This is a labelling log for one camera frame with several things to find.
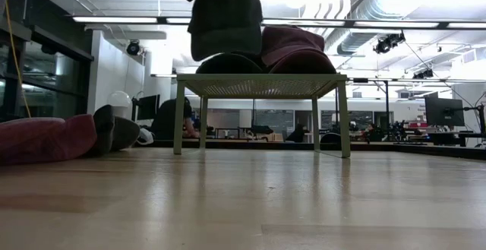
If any dark grey baseball cap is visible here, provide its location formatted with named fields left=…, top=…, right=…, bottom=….
left=187, top=0, right=264, bottom=62

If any dark grey knit beanie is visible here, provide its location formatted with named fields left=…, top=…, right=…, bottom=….
left=195, top=53, right=264, bottom=75

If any black cloth hat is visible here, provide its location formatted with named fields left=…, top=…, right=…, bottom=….
left=87, top=104, right=141, bottom=157

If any black monitor on arm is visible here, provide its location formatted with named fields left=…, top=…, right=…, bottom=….
left=424, top=96, right=486, bottom=133

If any green perforated metal rack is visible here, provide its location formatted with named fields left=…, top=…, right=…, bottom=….
left=172, top=73, right=352, bottom=159

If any black computer monitor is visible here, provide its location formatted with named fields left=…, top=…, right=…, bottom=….
left=136, top=93, right=161, bottom=121

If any person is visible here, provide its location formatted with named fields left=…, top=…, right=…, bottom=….
left=150, top=97, right=201, bottom=141

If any black ceiling spotlight cluster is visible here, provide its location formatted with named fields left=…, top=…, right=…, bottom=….
left=373, top=31, right=406, bottom=55
left=412, top=68, right=434, bottom=80

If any black round ceiling camera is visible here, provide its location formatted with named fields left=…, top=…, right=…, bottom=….
left=126, top=40, right=142, bottom=56

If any white coiled cable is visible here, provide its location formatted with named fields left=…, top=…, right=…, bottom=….
left=135, top=127, right=156, bottom=147

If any silver air duct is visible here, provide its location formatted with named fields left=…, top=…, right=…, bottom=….
left=336, top=0, right=403, bottom=55

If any yellow hanging cable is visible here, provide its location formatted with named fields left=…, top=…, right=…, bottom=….
left=3, top=0, right=32, bottom=119

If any black aluminium table frame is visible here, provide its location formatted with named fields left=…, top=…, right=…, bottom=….
left=151, top=138, right=486, bottom=160

